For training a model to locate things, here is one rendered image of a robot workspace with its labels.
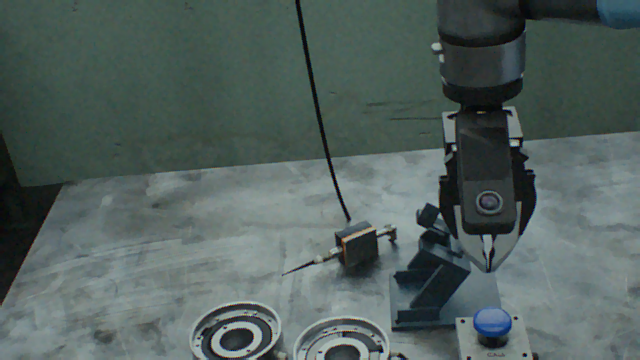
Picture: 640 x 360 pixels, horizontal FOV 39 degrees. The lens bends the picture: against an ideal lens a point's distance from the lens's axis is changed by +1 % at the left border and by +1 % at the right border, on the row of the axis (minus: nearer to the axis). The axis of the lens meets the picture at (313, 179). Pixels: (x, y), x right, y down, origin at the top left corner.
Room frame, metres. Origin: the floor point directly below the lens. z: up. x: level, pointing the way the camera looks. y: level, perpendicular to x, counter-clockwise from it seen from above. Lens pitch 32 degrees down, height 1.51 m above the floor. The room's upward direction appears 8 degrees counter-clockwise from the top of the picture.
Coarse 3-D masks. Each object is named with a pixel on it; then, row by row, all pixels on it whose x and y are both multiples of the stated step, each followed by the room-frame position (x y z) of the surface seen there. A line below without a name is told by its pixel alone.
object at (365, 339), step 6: (348, 330) 0.76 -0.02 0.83; (342, 336) 0.76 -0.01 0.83; (348, 336) 0.75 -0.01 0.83; (354, 336) 0.75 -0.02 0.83; (360, 336) 0.75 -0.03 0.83; (366, 336) 0.75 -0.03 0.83; (372, 336) 0.75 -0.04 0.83; (366, 342) 0.74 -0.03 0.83; (372, 342) 0.74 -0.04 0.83; (378, 342) 0.74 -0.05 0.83; (372, 348) 0.73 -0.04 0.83; (378, 348) 0.73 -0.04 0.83
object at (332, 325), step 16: (336, 320) 0.77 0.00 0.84; (352, 320) 0.77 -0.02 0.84; (368, 320) 0.76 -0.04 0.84; (304, 336) 0.76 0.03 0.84; (320, 336) 0.76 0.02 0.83; (384, 336) 0.73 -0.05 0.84; (304, 352) 0.74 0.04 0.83; (320, 352) 0.74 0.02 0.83; (336, 352) 0.74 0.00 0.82; (352, 352) 0.74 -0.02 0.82; (368, 352) 0.73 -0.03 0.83; (384, 352) 0.72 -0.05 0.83
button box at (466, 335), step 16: (464, 320) 0.74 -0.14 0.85; (512, 320) 0.73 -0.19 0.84; (464, 336) 0.71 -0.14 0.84; (480, 336) 0.71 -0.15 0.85; (512, 336) 0.70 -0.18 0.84; (464, 352) 0.69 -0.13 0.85; (480, 352) 0.69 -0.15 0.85; (496, 352) 0.68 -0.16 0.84; (512, 352) 0.68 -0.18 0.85; (528, 352) 0.68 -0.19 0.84
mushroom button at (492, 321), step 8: (480, 312) 0.71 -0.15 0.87; (488, 312) 0.71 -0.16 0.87; (496, 312) 0.71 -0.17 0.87; (504, 312) 0.71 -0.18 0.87; (480, 320) 0.70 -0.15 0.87; (488, 320) 0.70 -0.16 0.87; (496, 320) 0.70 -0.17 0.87; (504, 320) 0.70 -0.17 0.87; (480, 328) 0.69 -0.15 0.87; (488, 328) 0.69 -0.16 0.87; (496, 328) 0.69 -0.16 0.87; (504, 328) 0.69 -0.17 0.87; (488, 336) 0.69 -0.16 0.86; (496, 336) 0.68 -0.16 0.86
